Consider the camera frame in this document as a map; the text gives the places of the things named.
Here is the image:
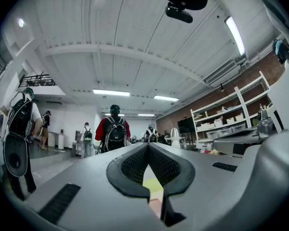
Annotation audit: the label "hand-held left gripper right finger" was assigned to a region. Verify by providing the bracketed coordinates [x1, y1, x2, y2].
[148, 142, 243, 227]

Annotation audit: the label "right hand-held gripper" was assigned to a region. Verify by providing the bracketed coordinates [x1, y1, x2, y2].
[213, 106, 277, 158]

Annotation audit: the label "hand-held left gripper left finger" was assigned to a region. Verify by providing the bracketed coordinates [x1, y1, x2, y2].
[24, 142, 169, 231]

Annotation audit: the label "orange and pink card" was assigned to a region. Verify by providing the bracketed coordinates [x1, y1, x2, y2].
[148, 197, 163, 220]

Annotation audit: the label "white shelf with storage boxes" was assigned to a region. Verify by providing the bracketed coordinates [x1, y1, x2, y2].
[190, 70, 274, 152]

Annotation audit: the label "white ceiling air conditioner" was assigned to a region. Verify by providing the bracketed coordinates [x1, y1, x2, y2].
[203, 59, 243, 88]

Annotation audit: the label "ceiling tube lights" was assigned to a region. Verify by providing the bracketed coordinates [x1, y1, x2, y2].
[92, 15, 246, 117]

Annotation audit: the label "black metal railing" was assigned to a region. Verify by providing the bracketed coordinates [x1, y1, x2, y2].
[18, 73, 57, 88]

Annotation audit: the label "black wall screen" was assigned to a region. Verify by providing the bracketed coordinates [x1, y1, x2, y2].
[177, 117, 196, 135]

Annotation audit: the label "black head-mounted camera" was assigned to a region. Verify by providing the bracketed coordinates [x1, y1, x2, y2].
[158, 0, 209, 24]

